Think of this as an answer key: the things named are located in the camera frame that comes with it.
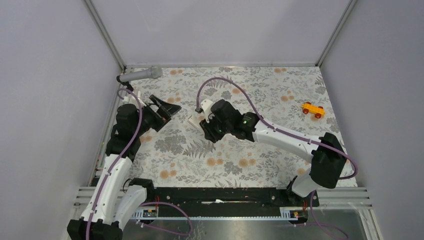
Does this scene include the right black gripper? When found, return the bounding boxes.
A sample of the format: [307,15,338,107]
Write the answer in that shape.
[199,111,233,144]

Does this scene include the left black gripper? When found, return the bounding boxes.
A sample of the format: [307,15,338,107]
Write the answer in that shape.
[133,95,181,137]

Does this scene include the white remote control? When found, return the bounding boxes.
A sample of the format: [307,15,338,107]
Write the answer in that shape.
[188,115,202,131]

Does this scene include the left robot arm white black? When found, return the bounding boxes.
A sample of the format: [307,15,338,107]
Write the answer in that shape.
[67,95,181,240]

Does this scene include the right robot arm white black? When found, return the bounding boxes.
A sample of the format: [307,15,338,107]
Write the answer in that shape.
[196,99,347,206]

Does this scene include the floral patterned table mat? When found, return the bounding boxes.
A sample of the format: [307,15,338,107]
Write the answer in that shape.
[128,66,342,188]

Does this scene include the grey microphone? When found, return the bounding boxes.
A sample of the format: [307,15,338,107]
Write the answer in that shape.
[116,66,163,84]

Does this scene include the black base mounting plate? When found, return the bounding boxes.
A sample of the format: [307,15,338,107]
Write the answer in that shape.
[146,187,320,218]

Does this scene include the yellow toy car red wheels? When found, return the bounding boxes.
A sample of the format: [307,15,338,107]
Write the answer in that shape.
[301,102,326,119]

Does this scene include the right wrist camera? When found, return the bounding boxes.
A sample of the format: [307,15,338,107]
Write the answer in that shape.
[195,99,214,123]

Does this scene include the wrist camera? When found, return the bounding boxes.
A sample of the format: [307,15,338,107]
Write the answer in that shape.
[131,96,147,109]
[195,99,214,123]

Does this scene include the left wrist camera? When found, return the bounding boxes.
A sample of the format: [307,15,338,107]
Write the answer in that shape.
[131,96,147,109]

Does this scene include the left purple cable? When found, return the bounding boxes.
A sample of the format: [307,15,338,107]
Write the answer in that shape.
[85,87,144,240]

